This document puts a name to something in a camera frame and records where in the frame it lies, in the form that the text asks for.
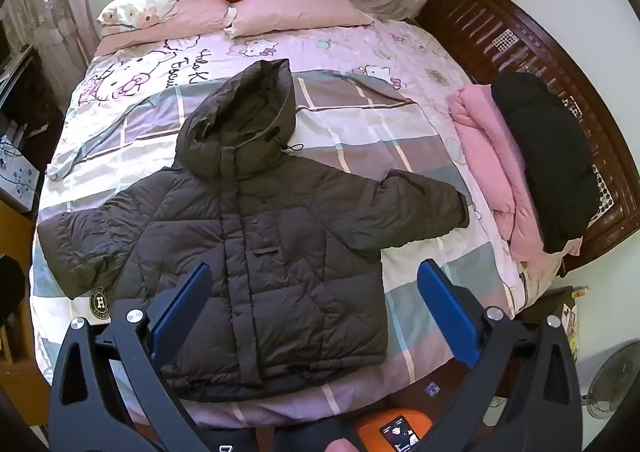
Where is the pink pillow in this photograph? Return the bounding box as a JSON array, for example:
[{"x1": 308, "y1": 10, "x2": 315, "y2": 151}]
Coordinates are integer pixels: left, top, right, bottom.
[
  {"x1": 95, "y1": 0, "x2": 233, "y2": 55},
  {"x1": 223, "y1": 0, "x2": 374, "y2": 39}
]

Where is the floral white pillow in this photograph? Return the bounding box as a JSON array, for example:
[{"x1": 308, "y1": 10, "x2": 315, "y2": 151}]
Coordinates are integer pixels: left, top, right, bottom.
[{"x1": 96, "y1": 0, "x2": 181, "y2": 38}]

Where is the wooden cabinet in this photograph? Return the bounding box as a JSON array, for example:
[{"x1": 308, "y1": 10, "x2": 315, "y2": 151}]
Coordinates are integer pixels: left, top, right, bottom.
[{"x1": 0, "y1": 202, "x2": 51, "y2": 373}]

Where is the cartoon printed cardboard box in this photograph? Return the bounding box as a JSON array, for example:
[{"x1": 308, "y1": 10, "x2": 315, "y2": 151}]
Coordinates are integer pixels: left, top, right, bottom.
[{"x1": 560, "y1": 287, "x2": 581, "y2": 364}]

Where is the dark hooded puffer jacket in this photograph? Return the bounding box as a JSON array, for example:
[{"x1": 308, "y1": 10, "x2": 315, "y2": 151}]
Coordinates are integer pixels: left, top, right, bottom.
[{"x1": 36, "y1": 58, "x2": 471, "y2": 403}]

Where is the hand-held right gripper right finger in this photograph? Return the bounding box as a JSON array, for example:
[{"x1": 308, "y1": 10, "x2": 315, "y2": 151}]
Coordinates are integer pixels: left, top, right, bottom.
[{"x1": 417, "y1": 259, "x2": 586, "y2": 452}]

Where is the orange device with screen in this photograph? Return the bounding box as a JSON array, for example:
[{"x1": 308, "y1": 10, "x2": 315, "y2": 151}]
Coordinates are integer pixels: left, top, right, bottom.
[{"x1": 350, "y1": 409, "x2": 436, "y2": 452}]

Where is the smartphone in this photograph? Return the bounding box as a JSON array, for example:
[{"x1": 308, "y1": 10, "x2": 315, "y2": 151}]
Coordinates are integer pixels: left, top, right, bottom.
[{"x1": 379, "y1": 414, "x2": 419, "y2": 452}]

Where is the pink folded quilt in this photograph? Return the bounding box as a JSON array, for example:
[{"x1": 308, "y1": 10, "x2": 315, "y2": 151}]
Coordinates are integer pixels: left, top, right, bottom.
[{"x1": 450, "y1": 84, "x2": 584, "y2": 277}]

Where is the black folded jacket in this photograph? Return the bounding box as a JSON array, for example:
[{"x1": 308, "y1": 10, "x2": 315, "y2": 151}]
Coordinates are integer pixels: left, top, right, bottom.
[{"x1": 491, "y1": 73, "x2": 601, "y2": 254}]

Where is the standing fan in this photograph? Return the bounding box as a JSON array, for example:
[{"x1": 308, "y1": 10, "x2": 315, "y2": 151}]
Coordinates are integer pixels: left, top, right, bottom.
[{"x1": 585, "y1": 342, "x2": 640, "y2": 421}]

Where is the white floral printed box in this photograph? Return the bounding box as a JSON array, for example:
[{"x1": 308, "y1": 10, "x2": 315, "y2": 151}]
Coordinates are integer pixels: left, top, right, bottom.
[{"x1": 0, "y1": 134, "x2": 41, "y2": 213}]

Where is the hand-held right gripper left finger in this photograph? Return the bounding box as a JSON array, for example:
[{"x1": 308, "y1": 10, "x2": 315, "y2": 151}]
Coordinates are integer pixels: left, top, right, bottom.
[{"x1": 47, "y1": 262, "x2": 221, "y2": 452}]

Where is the dark wooden bed headboard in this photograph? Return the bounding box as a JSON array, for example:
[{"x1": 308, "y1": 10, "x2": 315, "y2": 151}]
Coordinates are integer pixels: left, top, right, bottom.
[{"x1": 415, "y1": 0, "x2": 640, "y2": 261}]

